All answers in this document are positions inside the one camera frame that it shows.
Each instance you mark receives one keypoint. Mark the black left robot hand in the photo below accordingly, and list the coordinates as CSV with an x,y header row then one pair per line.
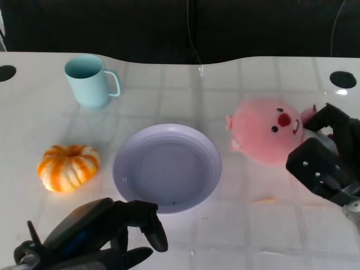
x,y
84,233

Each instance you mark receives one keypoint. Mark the orange and white pumpkin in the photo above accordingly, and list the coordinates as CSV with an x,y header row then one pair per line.
x,y
67,168

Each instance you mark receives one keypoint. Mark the black backdrop cloth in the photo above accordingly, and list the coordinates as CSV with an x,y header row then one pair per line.
x,y
126,25

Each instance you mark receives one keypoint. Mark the light teal mug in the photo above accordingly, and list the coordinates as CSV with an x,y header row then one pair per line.
x,y
87,84

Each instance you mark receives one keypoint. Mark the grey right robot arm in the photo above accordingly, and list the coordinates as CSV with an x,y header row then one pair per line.
x,y
353,212

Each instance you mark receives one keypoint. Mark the black table grommet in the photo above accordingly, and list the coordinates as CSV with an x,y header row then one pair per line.
x,y
343,79
6,73

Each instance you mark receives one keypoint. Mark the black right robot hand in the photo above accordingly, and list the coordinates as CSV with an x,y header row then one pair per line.
x,y
312,166

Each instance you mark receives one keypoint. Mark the pink plush pig doll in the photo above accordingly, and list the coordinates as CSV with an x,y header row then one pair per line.
x,y
258,135

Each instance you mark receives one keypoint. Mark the lilac round plate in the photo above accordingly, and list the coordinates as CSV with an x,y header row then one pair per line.
x,y
167,168

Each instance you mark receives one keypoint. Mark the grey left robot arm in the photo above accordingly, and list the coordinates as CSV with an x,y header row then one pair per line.
x,y
25,259

